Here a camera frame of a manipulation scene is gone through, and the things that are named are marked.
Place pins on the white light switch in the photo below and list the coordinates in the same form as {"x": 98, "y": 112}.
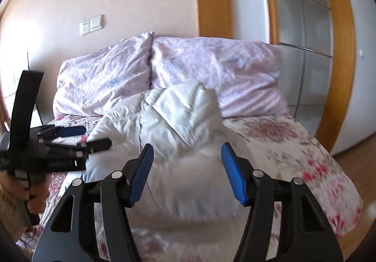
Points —
{"x": 97, "y": 22}

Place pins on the person's left hand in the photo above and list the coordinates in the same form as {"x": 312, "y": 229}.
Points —
{"x": 36, "y": 194}

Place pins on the white wall socket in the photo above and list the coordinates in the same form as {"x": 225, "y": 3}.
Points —
{"x": 85, "y": 27}

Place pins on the white down jacket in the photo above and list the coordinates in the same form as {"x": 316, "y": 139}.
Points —
{"x": 182, "y": 115}

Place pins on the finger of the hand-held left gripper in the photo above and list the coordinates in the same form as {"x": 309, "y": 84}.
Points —
{"x": 97, "y": 144}
{"x": 72, "y": 131}

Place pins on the floral bed sheet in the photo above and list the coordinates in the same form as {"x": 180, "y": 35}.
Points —
{"x": 293, "y": 156}

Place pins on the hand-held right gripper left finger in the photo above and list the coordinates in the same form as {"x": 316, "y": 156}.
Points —
{"x": 141, "y": 174}

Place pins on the wooden frame glass door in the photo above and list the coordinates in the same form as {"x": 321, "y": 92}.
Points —
{"x": 343, "y": 44}

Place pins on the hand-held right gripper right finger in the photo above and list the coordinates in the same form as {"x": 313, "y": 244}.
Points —
{"x": 235, "y": 174}

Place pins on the pale pink crinkled pillow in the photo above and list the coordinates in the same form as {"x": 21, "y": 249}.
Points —
{"x": 235, "y": 74}
{"x": 102, "y": 74}

